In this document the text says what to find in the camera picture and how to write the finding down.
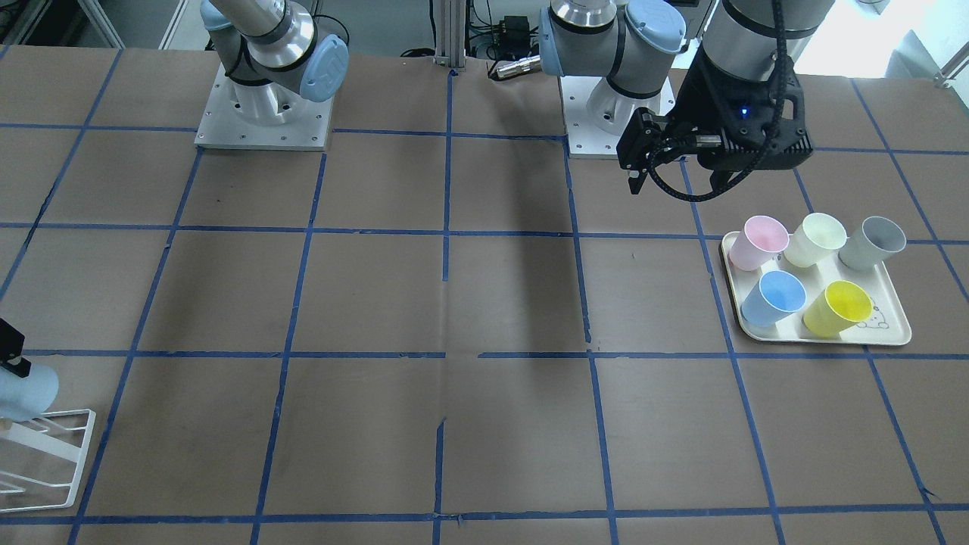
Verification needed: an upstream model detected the grey plastic cup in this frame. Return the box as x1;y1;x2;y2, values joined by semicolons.
838;215;908;270

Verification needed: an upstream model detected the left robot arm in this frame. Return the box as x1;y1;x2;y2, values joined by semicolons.
489;1;833;203

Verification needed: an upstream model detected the pale green plastic cup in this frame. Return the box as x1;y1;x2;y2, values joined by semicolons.
783;213;848;268

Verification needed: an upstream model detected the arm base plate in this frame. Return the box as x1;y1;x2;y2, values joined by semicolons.
559;76;675;160
195;69;335;152

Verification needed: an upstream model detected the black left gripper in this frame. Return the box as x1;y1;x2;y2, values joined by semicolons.
617;53;814;195

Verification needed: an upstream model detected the yellow plastic cup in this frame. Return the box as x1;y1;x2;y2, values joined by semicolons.
802;280;874;338

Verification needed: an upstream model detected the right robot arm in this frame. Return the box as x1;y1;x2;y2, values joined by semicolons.
196;1;349;151

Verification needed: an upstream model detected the light blue ikea cup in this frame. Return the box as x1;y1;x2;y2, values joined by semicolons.
1;363;60;423

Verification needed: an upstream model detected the cream plastic tray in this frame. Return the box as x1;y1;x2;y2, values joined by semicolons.
719;231;911;346

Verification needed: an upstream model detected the aluminium frame post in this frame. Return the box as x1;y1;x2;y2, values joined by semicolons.
430;1;468;72

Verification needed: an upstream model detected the white wire dish rack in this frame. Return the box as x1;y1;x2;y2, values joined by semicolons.
1;410;97;514

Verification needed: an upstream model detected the blue cup on tray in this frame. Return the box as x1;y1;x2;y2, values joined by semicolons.
741;270;807;328

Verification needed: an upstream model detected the pink plastic cup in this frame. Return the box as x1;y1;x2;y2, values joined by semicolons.
729;215;790;270

